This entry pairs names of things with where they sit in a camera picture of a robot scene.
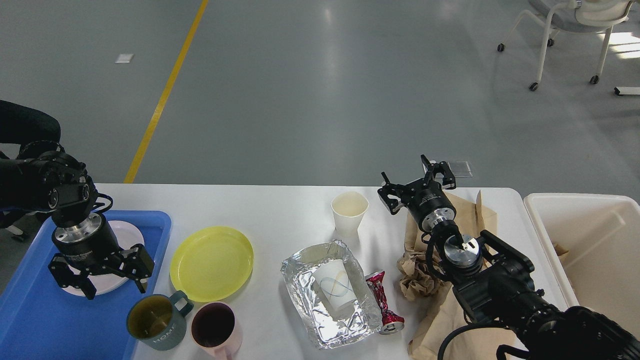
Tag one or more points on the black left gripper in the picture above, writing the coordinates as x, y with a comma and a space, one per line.
92, 247

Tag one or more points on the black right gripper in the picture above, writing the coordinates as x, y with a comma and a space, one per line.
426, 201

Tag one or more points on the teal home mug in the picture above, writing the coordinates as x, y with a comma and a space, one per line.
159, 321

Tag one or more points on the yellow plastic plate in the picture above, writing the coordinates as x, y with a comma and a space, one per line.
212, 264

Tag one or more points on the pink mug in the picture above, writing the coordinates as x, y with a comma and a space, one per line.
216, 329

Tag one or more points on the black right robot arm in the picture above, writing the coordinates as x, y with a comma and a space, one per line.
492, 283

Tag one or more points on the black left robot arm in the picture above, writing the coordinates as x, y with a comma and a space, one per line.
45, 179

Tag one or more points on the pink plate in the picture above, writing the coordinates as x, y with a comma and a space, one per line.
127, 235

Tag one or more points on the transparent floor plate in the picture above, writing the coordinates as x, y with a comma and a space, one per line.
460, 169

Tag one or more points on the white paper cup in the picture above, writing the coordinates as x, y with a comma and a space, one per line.
348, 210

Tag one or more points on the blue plastic tray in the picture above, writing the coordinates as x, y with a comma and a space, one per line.
41, 321

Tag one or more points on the crumpled brown paper ball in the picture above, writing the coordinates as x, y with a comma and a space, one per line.
416, 282

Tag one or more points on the brown paper bag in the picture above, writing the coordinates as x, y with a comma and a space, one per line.
444, 314

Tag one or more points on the crushed red can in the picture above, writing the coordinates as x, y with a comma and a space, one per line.
392, 323

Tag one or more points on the aluminium foil tray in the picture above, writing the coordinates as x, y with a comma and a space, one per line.
328, 328

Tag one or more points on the white plastic bin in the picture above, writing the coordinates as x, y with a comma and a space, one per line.
592, 242

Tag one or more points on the white floor label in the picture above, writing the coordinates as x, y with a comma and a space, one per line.
124, 58

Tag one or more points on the white bar on floor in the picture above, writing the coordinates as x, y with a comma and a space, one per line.
627, 90

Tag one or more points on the white rolling chair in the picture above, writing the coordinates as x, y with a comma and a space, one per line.
572, 17

